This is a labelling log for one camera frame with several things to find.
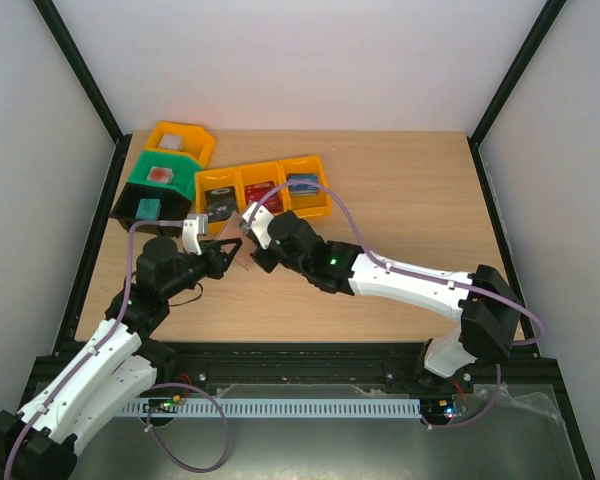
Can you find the yellow bin single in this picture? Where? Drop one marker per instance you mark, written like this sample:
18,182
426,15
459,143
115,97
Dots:
193,141

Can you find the yellow triple bin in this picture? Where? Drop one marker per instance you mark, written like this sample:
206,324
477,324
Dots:
286,184

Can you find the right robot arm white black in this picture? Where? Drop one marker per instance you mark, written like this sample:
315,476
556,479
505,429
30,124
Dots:
481,304

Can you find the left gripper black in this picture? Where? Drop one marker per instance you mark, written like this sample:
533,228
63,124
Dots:
219,263

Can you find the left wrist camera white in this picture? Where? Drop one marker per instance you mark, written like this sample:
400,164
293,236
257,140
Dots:
194,226

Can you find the black frame post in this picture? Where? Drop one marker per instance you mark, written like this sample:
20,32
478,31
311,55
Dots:
70,50
533,40

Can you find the black card stack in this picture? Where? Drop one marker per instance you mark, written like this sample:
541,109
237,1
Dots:
220,203

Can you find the green bin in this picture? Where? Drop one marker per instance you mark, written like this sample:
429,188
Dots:
183,167

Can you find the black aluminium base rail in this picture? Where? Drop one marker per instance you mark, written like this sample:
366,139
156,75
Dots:
395,368

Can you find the left black frame post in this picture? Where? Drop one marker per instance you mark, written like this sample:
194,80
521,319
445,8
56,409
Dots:
70,50

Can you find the black bin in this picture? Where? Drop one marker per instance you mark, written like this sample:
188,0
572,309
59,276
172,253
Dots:
173,205

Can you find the right black frame post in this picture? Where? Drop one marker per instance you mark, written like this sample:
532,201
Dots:
533,40

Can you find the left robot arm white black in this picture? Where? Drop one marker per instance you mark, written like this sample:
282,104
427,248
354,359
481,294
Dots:
121,361

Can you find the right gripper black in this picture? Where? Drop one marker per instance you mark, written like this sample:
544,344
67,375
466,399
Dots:
268,255

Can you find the light blue cable duct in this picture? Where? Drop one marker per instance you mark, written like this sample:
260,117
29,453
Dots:
279,408

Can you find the blue card stack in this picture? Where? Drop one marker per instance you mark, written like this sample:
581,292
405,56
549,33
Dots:
303,184

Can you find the red white card stack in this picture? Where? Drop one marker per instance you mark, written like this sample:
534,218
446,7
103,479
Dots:
160,175

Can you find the teal card stack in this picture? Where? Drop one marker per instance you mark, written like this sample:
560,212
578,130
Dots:
148,209

